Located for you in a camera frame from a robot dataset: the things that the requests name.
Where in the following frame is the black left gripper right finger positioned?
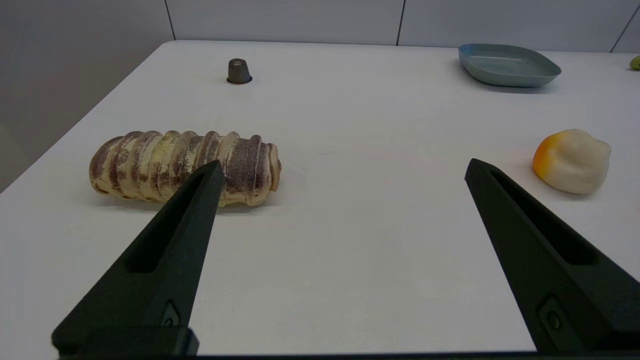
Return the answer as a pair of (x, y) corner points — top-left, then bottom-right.
(465, 158), (640, 354)

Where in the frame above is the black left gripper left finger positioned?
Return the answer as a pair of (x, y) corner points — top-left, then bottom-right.
(51, 160), (224, 355)

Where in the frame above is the cream and yellow bun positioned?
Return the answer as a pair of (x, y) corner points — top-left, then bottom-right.
(532, 129), (612, 195)

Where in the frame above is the brown striped bread loaf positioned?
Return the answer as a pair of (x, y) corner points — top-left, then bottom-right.
(89, 130), (282, 208)

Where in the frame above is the grey-blue square plate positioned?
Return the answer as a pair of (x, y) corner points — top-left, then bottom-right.
(458, 43), (562, 88)

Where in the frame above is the dark grey coffee capsule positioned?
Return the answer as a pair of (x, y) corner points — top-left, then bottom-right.
(226, 58), (253, 86)

